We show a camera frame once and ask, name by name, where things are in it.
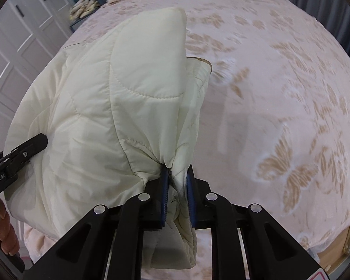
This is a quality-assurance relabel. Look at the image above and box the cream quilted jacket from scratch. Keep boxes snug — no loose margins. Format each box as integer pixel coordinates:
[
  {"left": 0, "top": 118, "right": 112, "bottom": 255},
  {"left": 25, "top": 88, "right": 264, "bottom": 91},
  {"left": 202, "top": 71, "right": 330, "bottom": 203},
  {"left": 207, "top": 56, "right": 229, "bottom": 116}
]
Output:
[{"left": 4, "top": 8, "right": 212, "bottom": 269}]

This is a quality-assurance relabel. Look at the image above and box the beige folded clothes pile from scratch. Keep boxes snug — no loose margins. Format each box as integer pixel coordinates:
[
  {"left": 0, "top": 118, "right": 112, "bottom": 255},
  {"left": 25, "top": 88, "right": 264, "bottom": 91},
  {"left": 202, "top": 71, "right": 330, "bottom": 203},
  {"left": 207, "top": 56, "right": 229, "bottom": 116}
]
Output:
[{"left": 69, "top": 0, "right": 100, "bottom": 23}]

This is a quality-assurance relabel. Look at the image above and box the person's left hand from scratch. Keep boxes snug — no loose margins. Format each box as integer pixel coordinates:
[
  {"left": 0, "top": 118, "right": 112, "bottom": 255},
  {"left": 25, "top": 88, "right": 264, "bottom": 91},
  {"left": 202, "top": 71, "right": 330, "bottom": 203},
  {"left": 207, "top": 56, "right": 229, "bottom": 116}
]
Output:
[{"left": 0, "top": 199, "right": 19, "bottom": 256}]

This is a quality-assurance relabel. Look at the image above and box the pink butterfly bedspread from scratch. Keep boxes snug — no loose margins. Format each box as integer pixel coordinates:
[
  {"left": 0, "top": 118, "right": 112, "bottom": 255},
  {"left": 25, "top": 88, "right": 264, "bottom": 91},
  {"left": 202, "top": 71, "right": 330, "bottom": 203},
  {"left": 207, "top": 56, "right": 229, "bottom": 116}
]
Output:
[{"left": 23, "top": 0, "right": 350, "bottom": 280}]

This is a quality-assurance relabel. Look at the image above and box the white panelled wardrobe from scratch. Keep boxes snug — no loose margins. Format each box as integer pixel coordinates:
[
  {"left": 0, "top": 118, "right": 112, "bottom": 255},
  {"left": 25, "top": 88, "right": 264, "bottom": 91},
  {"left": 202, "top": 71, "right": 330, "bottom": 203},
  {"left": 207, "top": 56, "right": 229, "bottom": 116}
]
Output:
[{"left": 0, "top": 0, "right": 72, "bottom": 152}]

